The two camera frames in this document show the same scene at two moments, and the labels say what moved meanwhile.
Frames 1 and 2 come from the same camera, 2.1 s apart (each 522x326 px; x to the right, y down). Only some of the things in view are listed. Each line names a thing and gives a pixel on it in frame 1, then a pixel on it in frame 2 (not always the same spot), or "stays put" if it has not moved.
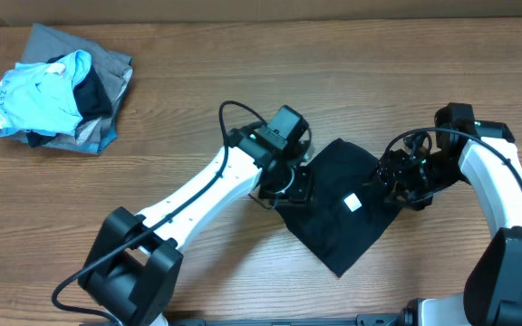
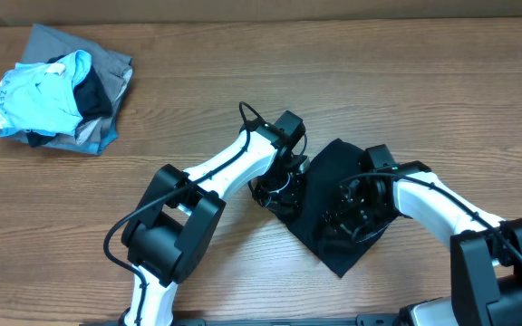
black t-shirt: x=346 y=212 stays put
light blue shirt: x=38 y=97 stays put
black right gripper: x=393 y=167 -> x=336 y=215
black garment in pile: x=93 y=101 stays put
